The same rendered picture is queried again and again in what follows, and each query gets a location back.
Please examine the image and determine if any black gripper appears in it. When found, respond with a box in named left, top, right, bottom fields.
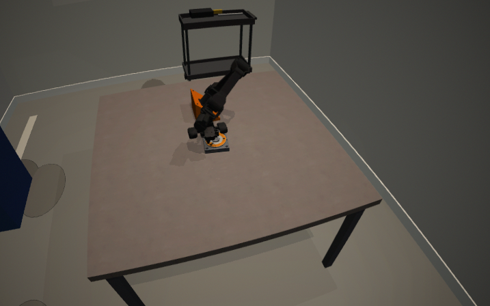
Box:
left=187, top=120, right=228, bottom=144

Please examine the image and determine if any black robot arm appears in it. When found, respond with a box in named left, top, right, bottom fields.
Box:
left=194, top=58, right=250, bottom=141

